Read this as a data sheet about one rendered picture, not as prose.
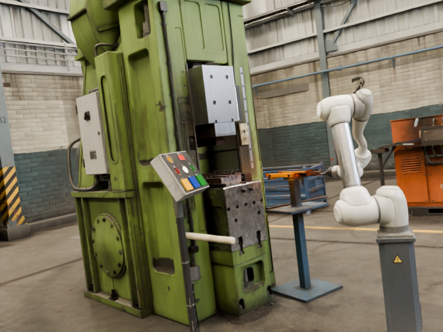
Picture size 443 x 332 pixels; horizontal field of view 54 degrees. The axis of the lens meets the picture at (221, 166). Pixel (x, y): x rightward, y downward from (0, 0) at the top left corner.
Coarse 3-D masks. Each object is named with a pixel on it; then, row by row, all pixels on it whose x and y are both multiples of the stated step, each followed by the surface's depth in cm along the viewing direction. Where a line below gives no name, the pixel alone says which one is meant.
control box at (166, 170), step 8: (176, 152) 270; (184, 152) 279; (152, 160) 253; (160, 160) 251; (168, 160) 254; (176, 160) 263; (184, 160) 272; (160, 168) 251; (168, 168) 250; (160, 176) 252; (168, 176) 250; (176, 176) 251; (184, 176) 258; (192, 176) 268; (168, 184) 250; (176, 184) 249; (208, 184) 278; (176, 192) 249; (184, 192) 247; (192, 192) 256; (200, 192) 278; (176, 200) 250
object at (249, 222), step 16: (208, 192) 312; (224, 192) 300; (240, 192) 310; (208, 208) 319; (224, 208) 302; (240, 208) 309; (256, 208) 321; (208, 224) 321; (224, 224) 305; (240, 224) 308; (256, 224) 320; (240, 240) 311; (256, 240) 319
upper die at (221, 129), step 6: (198, 126) 316; (204, 126) 311; (210, 126) 307; (216, 126) 305; (222, 126) 309; (228, 126) 313; (234, 126) 317; (198, 132) 317; (204, 132) 312; (210, 132) 308; (216, 132) 305; (222, 132) 309; (228, 132) 313; (234, 132) 317; (198, 138) 318
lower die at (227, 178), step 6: (210, 174) 329; (222, 174) 318; (228, 174) 314; (240, 174) 319; (210, 180) 314; (216, 180) 309; (222, 180) 307; (228, 180) 311; (234, 180) 315; (240, 180) 319
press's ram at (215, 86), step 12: (192, 72) 306; (204, 72) 300; (216, 72) 307; (228, 72) 315; (192, 84) 307; (204, 84) 299; (216, 84) 307; (228, 84) 315; (192, 96) 309; (204, 96) 300; (216, 96) 306; (228, 96) 314; (192, 108) 311; (204, 108) 302; (216, 108) 306; (228, 108) 314; (204, 120) 303; (216, 120) 306; (228, 120) 313
